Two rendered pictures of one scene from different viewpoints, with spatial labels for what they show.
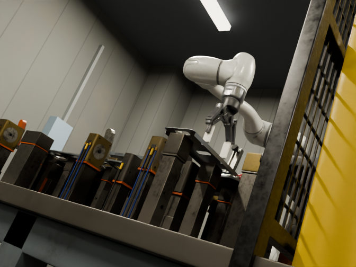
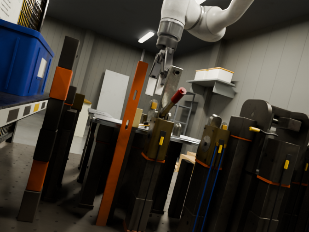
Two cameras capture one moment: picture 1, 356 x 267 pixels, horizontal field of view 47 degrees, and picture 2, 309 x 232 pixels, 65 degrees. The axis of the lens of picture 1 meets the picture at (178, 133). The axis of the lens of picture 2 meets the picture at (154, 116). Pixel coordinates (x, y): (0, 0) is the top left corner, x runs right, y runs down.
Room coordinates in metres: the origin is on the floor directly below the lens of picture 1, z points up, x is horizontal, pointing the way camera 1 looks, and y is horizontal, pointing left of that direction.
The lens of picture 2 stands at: (1.91, -0.90, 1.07)
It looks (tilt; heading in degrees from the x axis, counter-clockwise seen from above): 1 degrees down; 122
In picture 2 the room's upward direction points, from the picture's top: 15 degrees clockwise
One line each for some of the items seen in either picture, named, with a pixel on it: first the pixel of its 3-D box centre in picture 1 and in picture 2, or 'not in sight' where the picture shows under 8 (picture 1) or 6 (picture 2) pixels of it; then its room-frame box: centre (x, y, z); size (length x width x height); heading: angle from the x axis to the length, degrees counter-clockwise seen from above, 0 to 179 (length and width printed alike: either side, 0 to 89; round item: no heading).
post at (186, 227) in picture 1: (196, 210); (91, 148); (1.16, -0.13, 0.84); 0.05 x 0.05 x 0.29; 49
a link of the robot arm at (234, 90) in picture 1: (233, 95); (170, 31); (1.41, -0.15, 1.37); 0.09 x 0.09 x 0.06
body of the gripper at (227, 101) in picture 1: (228, 111); (164, 51); (1.41, -0.15, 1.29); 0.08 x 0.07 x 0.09; 139
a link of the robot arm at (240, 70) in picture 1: (238, 71); (180, 4); (1.41, -0.13, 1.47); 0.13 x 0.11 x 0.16; 67
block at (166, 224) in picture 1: (173, 207); (109, 153); (1.21, -0.07, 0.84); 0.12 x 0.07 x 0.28; 139
